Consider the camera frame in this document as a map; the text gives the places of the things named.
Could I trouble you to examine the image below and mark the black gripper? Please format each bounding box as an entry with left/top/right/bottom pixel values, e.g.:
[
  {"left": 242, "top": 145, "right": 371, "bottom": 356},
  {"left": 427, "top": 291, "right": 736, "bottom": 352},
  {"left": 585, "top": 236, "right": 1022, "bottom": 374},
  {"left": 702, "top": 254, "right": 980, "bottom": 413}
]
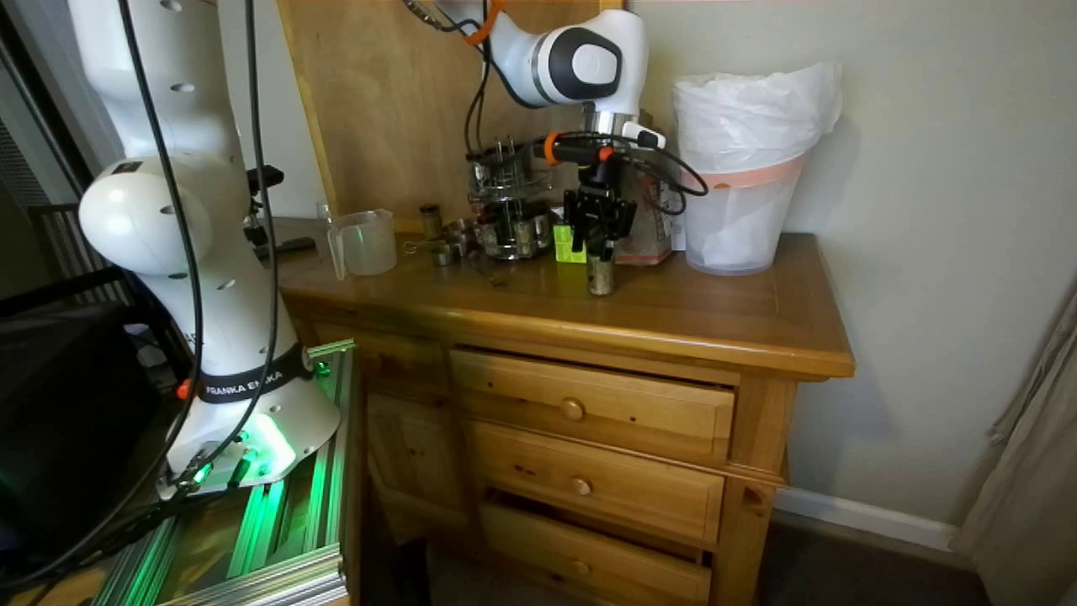
[{"left": 561, "top": 162, "right": 639, "bottom": 262}]

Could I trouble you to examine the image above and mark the metal spice rack stand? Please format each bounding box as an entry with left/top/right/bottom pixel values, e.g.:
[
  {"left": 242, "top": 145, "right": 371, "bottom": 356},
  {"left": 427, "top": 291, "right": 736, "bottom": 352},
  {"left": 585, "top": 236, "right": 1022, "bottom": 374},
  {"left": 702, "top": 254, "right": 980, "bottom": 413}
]
[{"left": 466, "top": 138, "right": 561, "bottom": 261}]

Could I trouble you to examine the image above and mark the green block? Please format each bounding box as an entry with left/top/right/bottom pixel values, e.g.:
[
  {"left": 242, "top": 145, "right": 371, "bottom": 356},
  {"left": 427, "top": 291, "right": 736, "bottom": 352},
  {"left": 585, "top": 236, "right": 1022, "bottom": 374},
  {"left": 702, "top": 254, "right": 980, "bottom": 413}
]
[{"left": 553, "top": 223, "right": 588, "bottom": 265}]

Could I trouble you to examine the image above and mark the wooden dresser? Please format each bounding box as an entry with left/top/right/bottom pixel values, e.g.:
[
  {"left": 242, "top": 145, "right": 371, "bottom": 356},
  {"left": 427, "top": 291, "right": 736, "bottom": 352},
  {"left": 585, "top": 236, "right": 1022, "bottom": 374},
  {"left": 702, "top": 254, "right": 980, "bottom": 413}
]
[{"left": 271, "top": 217, "right": 857, "bottom": 606}]

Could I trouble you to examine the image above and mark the bin with white bag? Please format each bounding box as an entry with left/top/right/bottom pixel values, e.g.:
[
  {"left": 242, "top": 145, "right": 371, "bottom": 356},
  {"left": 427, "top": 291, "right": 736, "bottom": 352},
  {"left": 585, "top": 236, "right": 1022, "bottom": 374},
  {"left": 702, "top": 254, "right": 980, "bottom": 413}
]
[{"left": 671, "top": 61, "right": 844, "bottom": 278}]

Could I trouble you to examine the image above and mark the wooden drawer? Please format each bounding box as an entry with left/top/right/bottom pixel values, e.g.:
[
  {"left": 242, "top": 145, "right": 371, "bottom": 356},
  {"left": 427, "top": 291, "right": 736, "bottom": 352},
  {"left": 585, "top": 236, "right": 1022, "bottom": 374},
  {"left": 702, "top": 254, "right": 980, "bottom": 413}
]
[
  {"left": 468, "top": 419, "right": 727, "bottom": 548},
  {"left": 478, "top": 502, "right": 714, "bottom": 605},
  {"left": 448, "top": 348, "right": 737, "bottom": 469}
]

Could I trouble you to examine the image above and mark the clear plastic measuring jug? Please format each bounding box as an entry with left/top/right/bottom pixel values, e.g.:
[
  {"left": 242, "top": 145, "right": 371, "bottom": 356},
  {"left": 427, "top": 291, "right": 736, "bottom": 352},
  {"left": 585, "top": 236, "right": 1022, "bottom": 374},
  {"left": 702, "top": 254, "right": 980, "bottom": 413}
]
[{"left": 326, "top": 209, "right": 399, "bottom": 281}]

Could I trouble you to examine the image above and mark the plywood board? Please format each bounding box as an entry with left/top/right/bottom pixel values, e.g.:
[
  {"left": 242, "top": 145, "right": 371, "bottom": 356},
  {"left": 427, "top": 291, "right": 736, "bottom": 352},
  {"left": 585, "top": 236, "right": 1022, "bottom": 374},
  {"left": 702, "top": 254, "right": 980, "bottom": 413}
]
[{"left": 276, "top": 0, "right": 629, "bottom": 235}]

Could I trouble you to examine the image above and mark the wooden dresser door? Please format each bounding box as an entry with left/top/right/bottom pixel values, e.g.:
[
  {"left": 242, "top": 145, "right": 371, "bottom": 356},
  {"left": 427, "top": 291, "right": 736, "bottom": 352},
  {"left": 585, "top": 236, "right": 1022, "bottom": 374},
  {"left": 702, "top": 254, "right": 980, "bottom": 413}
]
[{"left": 365, "top": 391, "right": 469, "bottom": 540}]

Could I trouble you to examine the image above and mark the beige curtain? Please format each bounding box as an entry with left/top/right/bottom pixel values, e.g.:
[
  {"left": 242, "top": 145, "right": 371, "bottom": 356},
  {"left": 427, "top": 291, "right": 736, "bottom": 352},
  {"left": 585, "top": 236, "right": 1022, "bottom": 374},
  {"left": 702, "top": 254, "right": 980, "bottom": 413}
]
[{"left": 951, "top": 284, "right": 1077, "bottom": 606}]

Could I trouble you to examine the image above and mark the black case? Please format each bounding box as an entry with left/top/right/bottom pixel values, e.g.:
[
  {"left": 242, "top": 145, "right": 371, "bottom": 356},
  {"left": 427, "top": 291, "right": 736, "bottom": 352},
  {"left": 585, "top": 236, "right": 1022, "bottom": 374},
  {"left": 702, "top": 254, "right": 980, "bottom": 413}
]
[{"left": 0, "top": 295, "right": 173, "bottom": 556}]

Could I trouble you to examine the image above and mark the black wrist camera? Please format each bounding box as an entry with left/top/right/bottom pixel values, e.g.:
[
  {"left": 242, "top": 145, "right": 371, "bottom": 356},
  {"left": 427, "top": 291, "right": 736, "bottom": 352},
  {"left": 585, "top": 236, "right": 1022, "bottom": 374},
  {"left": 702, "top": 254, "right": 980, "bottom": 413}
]
[{"left": 549, "top": 136, "right": 617, "bottom": 167}]

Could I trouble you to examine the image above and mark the camera on mount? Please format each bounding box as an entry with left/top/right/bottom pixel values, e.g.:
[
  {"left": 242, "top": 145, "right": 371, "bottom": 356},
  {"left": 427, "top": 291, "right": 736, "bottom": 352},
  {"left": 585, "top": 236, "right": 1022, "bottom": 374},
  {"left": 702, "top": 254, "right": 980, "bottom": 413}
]
[{"left": 242, "top": 165, "right": 318, "bottom": 260}]

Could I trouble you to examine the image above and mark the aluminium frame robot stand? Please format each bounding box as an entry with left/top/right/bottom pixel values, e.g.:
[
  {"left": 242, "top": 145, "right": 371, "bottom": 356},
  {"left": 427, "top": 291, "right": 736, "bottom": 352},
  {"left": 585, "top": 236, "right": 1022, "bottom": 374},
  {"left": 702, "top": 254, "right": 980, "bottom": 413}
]
[{"left": 0, "top": 338, "right": 364, "bottom": 606}]

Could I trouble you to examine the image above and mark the black wire rack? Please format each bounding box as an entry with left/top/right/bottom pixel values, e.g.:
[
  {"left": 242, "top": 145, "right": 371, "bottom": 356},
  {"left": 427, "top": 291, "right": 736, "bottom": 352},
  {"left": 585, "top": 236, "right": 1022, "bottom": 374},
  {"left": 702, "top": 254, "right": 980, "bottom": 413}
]
[{"left": 28, "top": 202, "right": 127, "bottom": 306}]

